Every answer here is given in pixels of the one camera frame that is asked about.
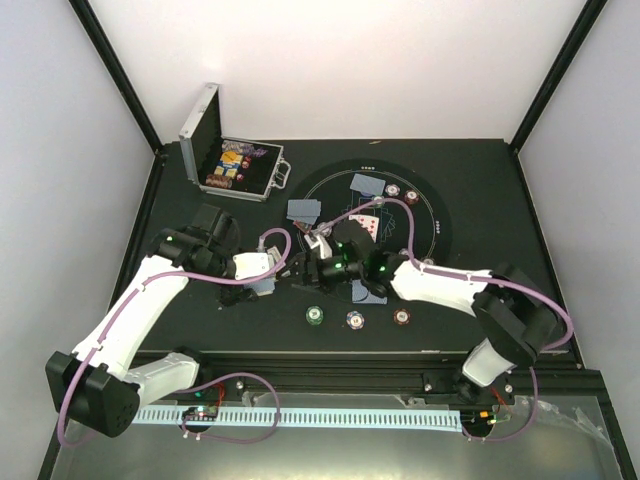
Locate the dealt card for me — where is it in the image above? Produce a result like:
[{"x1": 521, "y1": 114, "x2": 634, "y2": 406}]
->
[
  {"x1": 350, "y1": 173, "x2": 386, "y2": 196},
  {"x1": 286, "y1": 199, "x2": 309, "y2": 219},
  {"x1": 352, "y1": 288, "x2": 388, "y2": 305}
]

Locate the blue backed card deck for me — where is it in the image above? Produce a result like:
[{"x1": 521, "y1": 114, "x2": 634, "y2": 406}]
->
[{"x1": 251, "y1": 279, "x2": 276, "y2": 296}]

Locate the brown poker chip stack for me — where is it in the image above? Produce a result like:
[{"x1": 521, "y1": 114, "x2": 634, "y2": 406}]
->
[{"x1": 393, "y1": 309, "x2": 411, "y2": 325}]

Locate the blue white chip stack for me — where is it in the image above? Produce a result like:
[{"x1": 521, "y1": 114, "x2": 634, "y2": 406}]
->
[{"x1": 346, "y1": 311, "x2": 365, "y2": 330}]

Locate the green poker chip stack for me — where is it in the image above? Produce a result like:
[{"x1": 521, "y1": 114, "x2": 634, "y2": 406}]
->
[{"x1": 305, "y1": 305, "x2": 324, "y2": 326}]

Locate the blue white chip top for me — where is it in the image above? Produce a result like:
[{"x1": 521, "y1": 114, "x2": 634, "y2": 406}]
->
[{"x1": 385, "y1": 184, "x2": 401, "y2": 197}]

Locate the red triangular all-in marker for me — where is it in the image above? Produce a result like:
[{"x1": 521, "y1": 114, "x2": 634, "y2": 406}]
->
[{"x1": 294, "y1": 221, "x2": 309, "y2": 233}]

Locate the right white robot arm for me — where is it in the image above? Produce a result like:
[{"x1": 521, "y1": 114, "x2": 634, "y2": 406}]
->
[{"x1": 280, "y1": 250, "x2": 559, "y2": 403}]

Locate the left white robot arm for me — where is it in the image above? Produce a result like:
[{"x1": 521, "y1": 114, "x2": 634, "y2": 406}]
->
[{"x1": 45, "y1": 220, "x2": 285, "y2": 447}]

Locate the round black poker mat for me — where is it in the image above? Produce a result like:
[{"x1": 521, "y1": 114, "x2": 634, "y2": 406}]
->
[{"x1": 281, "y1": 159, "x2": 454, "y2": 306}]

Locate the orange black chip roll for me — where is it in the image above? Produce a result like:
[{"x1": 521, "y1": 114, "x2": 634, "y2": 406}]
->
[{"x1": 207, "y1": 176, "x2": 233, "y2": 189}]

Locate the open aluminium poker case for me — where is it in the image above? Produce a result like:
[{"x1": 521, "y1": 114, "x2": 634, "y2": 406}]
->
[{"x1": 179, "y1": 83, "x2": 291, "y2": 202}]

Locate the yellow big blind button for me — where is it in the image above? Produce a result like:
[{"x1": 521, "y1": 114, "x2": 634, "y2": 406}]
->
[{"x1": 221, "y1": 151, "x2": 242, "y2": 164}]

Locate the purple chip roll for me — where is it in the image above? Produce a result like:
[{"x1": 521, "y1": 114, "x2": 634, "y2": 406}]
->
[{"x1": 222, "y1": 139, "x2": 254, "y2": 155}]

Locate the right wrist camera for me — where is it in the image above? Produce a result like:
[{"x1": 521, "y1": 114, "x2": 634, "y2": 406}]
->
[{"x1": 332, "y1": 220, "x2": 376, "y2": 260}]

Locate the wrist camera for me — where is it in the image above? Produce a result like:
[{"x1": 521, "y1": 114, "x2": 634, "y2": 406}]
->
[
  {"x1": 190, "y1": 204, "x2": 238, "y2": 244},
  {"x1": 332, "y1": 220, "x2": 376, "y2": 260}
]

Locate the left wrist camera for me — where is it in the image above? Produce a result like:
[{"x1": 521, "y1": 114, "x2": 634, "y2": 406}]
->
[{"x1": 190, "y1": 204, "x2": 238, "y2": 244}]

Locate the white slotted cable duct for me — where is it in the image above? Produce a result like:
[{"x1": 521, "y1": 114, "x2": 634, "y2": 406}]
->
[{"x1": 133, "y1": 405, "x2": 462, "y2": 433}]

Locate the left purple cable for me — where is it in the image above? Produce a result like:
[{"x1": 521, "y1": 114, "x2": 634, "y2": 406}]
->
[{"x1": 57, "y1": 228, "x2": 295, "y2": 447}]

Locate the purple cable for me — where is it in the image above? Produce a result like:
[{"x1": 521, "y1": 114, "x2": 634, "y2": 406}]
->
[
  {"x1": 312, "y1": 197, "x2": 575, "y2": 444},
  {"x1": 57, "y1": 228, "x2": 295, "y2": 447}
]

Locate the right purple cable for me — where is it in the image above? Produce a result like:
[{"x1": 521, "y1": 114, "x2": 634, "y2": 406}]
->
[{"x1": 312, "y1": 197, "x2": 575, "y2": 444}]

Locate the black aluminium rail base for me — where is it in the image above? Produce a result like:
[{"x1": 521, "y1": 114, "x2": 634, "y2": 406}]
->
[{"x1": 193, "y1": 352, "x2": 609, "y2": 409}]

